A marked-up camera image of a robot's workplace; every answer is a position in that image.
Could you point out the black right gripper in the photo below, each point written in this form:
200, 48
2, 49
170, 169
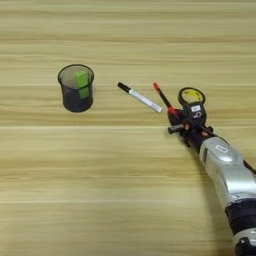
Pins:
195, 136

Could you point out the thin black pen red cap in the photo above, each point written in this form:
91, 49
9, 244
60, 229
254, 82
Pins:
172, 111

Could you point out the black tape roll yellow core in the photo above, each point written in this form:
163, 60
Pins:
180, 97

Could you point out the white marker black cap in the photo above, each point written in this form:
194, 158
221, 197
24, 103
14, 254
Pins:
143, 99

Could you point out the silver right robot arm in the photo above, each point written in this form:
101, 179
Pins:
226, 170

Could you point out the small black box white label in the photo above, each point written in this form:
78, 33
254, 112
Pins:
190, 116

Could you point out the green rectangular block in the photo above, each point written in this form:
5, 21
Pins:
82, 85

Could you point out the black mesh pen cup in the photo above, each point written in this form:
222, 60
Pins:
75, 105

